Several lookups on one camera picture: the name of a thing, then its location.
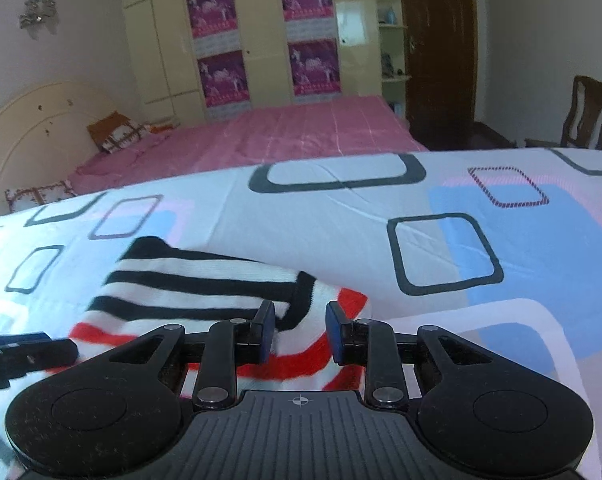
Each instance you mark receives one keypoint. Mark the striped knit sweater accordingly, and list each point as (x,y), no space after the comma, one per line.
(181,280)

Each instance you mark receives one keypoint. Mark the brown wooden door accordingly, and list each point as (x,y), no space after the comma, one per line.
(441,35)

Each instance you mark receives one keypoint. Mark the white floral pillow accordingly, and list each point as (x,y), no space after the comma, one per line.
(38,195)

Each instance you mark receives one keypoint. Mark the orange and white books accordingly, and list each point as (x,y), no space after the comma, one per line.
(161,127)

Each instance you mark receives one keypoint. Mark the small dark shelf item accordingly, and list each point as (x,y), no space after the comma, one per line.
(388,66)

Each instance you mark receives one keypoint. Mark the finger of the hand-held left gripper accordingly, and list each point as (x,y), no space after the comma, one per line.
(41,355)

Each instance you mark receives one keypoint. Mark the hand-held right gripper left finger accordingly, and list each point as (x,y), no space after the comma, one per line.
(268,330)

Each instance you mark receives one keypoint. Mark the cream corner shelf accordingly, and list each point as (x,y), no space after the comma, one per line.
(397,79)

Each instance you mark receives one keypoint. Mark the small blue shelf item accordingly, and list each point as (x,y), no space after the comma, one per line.
(391,16)

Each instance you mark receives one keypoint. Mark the brown wooden chair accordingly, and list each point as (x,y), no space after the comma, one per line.
(588,105)

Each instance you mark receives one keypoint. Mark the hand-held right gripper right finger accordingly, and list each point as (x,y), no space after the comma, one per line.
(336,332)

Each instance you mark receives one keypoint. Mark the cream headboard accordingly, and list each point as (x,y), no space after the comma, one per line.
(31,135)

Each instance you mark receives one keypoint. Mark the cream wardrobe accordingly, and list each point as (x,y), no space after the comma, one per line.
(261,20)

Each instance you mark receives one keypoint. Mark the glass wall lamp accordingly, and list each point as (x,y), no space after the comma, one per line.
(38,2)

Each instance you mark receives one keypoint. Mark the pink bed sheet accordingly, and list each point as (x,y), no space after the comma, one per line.
(291,130)

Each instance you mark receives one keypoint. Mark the white sheet with square print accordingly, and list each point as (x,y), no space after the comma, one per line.
(331,220)

